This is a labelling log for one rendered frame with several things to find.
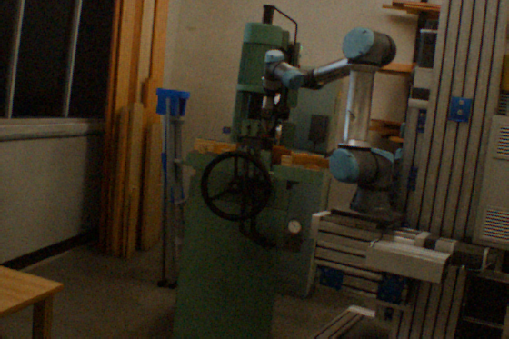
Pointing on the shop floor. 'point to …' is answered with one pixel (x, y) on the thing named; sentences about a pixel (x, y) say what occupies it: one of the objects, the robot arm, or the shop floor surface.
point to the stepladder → (172, 114)
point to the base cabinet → (226, 274)
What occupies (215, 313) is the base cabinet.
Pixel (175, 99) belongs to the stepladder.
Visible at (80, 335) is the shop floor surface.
